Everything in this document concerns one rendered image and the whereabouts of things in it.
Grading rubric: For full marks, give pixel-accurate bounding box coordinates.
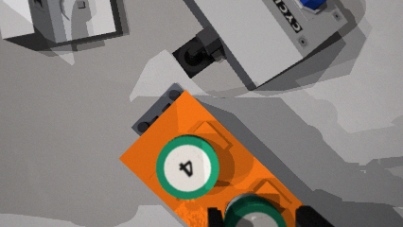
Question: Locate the orange tube rack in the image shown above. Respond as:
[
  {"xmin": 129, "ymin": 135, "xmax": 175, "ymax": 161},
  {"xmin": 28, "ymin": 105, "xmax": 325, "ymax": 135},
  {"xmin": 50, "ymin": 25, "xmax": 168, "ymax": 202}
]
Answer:
[{"xmin": 119, "ymin": 90, "xmax": 304, "ymax": 227}]

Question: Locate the grey key housing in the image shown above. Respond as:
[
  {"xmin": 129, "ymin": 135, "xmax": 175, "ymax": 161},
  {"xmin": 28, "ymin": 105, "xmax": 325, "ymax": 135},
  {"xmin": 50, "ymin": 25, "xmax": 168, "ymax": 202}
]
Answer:
[{"xmin": 172, "ymin": 0, "xmax": 347, "ymax": 90}]

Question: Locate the black mounting bracket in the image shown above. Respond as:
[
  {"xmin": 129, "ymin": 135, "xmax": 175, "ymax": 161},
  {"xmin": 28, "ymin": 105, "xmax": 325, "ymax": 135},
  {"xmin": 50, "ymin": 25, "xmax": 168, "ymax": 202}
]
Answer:
[{"xmin": 131, "ymin": 83, "xmax": 184, "ymax": 136}]

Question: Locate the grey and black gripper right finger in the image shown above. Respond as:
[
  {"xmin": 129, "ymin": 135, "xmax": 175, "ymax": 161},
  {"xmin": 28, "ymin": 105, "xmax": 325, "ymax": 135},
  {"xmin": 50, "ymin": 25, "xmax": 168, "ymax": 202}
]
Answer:
[{"xmin": 295, "ymin": 205, "xmax": 334, "ymax": 227}]

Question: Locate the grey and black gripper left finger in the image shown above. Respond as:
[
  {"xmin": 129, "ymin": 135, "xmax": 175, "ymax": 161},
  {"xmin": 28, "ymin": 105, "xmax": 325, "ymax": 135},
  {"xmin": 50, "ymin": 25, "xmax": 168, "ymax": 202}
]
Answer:
[{"xmin": 207, "ymin": 207, "xmax": 225, "ymax": 227}]

